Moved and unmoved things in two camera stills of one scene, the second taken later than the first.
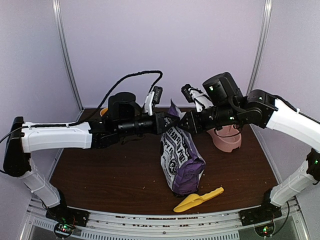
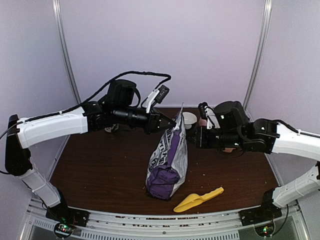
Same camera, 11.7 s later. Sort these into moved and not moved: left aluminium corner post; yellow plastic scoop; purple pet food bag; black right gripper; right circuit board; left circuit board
Moved: purple pet food bag; black right gripper
Not moved: yellow plastic scoop; left circuit board; left aluminium corner post; right circuit board
